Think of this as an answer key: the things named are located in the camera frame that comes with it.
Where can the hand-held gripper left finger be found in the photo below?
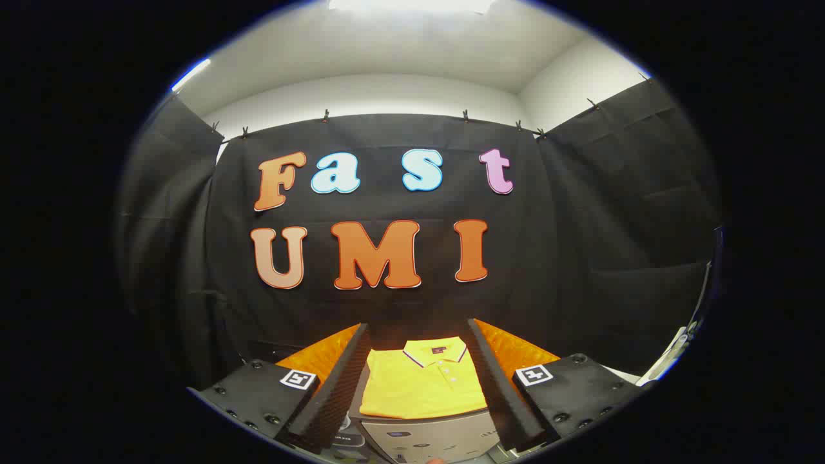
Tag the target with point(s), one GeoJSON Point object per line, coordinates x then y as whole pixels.
{"type": "Point", "coordinates": [335, 386]}

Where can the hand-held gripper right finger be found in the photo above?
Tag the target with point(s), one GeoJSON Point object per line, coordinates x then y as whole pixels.
{"type": "Point", "coordinates": [496, 386]}

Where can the yellow polo shirt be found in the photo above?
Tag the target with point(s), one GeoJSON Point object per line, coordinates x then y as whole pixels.
{"type": "Point", "coordinates": [422, 386]}

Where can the black backdrop cloth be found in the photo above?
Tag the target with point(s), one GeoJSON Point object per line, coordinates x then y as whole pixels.
{"type": "Point", "coordinates": [567, 245]}

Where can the row of black clips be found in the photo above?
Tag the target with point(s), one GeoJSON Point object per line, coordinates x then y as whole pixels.
{"type": "Point", "coordinates": [327, 116]}

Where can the strip light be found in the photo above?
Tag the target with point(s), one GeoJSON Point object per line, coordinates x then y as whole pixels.
{"type": "Point", "coordinates": [191, 74]}

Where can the ceiling light panel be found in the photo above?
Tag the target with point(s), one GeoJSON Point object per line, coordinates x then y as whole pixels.
{"type": "Point", "coordinates": [412, 4]}

